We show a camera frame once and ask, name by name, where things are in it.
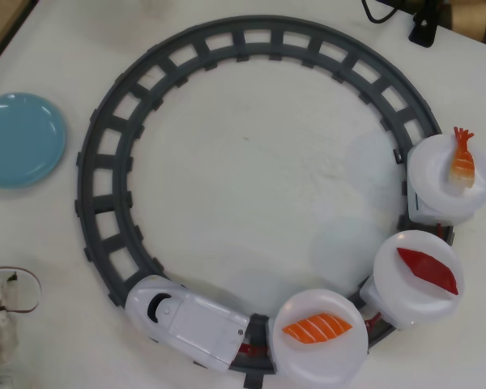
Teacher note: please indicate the black clamp mount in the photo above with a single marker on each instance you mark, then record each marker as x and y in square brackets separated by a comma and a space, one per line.
[423, 32]

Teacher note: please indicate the blue round dish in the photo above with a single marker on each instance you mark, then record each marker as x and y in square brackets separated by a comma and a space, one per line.
[20, 142]

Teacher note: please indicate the white round plate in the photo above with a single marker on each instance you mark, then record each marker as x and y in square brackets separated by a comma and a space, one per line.
[433, 174]
[405, 291]
[320, 364]

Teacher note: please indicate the red tuna sushi toy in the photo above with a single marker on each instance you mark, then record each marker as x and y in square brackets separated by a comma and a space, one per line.
[427, 269]

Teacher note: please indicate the shrimp sushi toy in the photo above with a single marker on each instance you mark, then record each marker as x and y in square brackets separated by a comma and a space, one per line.
[463, 166]

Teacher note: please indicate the white Shinkansen toy locomotive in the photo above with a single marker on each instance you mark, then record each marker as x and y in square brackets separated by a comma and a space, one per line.
[202, 324]

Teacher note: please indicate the brown cardboard roll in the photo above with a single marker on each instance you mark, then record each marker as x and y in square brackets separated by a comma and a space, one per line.
[467, 18]

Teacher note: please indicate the grey circular toy track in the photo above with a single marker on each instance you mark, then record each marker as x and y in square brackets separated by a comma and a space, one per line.
[238, 40]

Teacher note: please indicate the salmon sushi toy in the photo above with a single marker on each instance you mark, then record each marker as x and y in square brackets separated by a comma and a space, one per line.
[318, 327]

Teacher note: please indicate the white toy train wagon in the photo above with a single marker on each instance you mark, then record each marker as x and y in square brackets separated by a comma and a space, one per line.
[372, 293]

